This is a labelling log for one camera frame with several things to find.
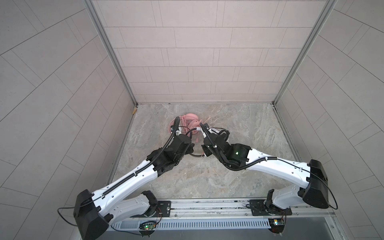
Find white black headphones with cable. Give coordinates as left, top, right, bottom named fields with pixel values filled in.
left=170, top=124, right=229, bottom=158

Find pink cat-ear headphones with cable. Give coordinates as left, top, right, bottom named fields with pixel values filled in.
left=169, top=113, right=211, bottom=143

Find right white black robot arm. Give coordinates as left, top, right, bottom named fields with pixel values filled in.
left=200, top=127, right=331, bottom=210

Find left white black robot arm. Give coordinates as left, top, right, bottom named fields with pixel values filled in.
left=73, top=134, right=194, bottom=240

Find white ventilation grille strip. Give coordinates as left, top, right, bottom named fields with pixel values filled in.
left=110, top=218, right=271, bottom=231

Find left green circuit board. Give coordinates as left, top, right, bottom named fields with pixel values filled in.
left=139, top=221, right=157, bottom=236

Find right circuit board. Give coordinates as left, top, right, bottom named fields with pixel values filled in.
left=268, top=218, right=286, bottom=234

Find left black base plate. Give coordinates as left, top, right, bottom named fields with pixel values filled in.
left=133, top=201, right=172, bottom=218

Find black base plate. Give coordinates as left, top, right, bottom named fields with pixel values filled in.
left=246, top=200, right=292, bottom=217
left=133, top=201, right=172, bottom=218

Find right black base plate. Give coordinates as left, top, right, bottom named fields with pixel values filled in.
left=246, top=200, right=292, bottom=217

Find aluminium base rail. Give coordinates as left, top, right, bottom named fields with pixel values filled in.
left=95, top=194, right=334, bottom=223

